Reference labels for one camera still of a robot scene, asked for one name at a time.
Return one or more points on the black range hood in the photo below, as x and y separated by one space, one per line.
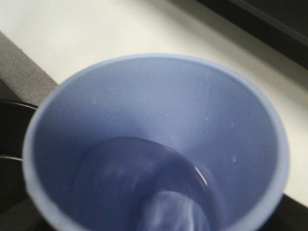
280 24

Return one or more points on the black glass gas stove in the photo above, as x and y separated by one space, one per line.
17 212

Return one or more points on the light blue plastic cup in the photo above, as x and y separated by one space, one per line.
155 142

